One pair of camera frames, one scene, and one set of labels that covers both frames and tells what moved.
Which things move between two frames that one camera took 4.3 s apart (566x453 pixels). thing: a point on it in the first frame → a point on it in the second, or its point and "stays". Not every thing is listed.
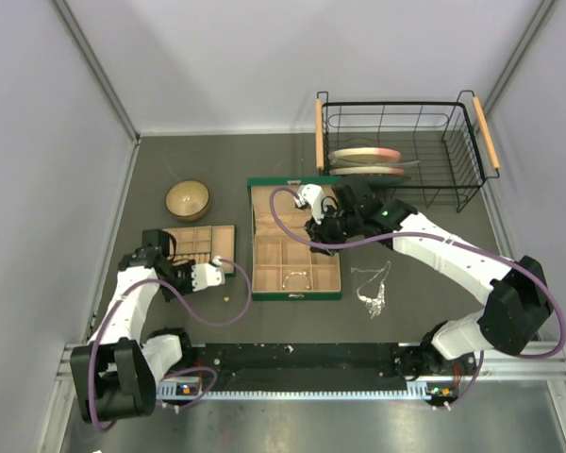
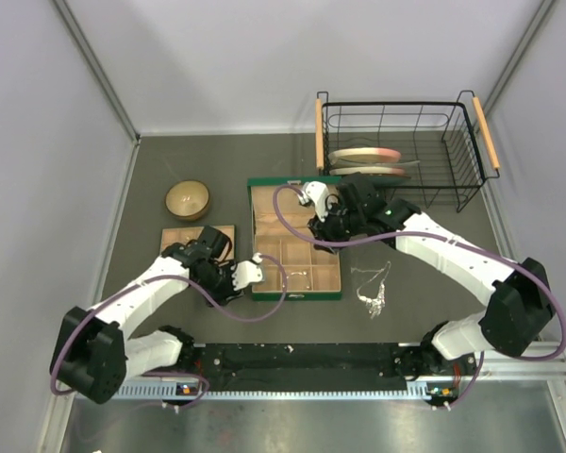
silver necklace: (375, 306) stays
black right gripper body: (324, 231) stays
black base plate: (327, 366) stays
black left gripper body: (175, 276) → (224, 287)
